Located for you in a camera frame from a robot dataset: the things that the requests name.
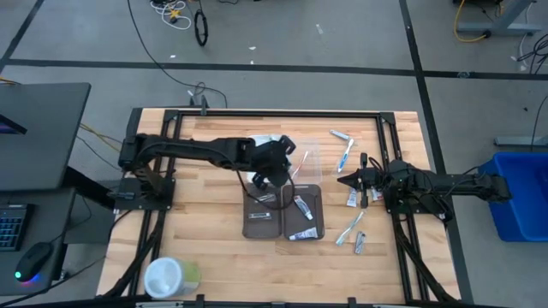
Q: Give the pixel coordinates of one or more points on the black keyboard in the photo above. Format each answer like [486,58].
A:
[13,226]

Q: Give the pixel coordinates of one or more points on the blue toothbrush in wrapper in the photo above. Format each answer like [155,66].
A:
[345,155]

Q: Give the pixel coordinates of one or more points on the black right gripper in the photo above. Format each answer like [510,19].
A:
[364,197]

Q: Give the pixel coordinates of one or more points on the green toothbrush in wrapper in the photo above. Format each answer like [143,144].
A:
[351,226]

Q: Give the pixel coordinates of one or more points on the white blue toothpaste tube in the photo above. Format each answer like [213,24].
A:
[304,234]
[352,197]

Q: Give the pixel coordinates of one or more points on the dark monitor screen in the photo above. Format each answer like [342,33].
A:
[8,126]

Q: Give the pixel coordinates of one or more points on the black aluminium rig frame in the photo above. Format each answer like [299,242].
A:
[299,114]

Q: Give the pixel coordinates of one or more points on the clear plastic bin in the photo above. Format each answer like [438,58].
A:
[310,169]

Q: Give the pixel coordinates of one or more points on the black computer mouse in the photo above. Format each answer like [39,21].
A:
[34,258]

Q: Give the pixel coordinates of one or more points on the silver aluminium bracket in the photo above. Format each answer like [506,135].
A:
[160,304]
[391,306]

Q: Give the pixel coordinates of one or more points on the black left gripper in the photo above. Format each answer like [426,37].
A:
[274,160]

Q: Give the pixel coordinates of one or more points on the black frame clamp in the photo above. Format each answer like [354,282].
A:
[200,299]
[353,301]
[203,104]

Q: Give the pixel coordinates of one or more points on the blue storage tote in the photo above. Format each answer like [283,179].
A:
[522,192]

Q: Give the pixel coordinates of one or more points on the grey desk foot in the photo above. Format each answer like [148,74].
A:
[518,141]

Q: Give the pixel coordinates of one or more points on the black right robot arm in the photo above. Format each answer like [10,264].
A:
[462,186]

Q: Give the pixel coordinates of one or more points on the small grey nail clipper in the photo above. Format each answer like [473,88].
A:
[266,197]

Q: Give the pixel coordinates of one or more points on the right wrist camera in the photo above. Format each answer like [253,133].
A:
[376,176]

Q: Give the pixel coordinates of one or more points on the desk with grey legs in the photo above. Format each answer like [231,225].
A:
[501,29]

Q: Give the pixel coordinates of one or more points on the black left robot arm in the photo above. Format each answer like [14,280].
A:
[192,149]

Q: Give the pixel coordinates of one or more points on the disinfecting wipes canister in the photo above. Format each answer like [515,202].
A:
[169,278]

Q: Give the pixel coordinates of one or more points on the red white toothpaste tube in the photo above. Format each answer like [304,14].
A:
[377,195]
[303,207]

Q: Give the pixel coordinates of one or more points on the grey translucent bin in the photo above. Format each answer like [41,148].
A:
[314,201]
[261,229]

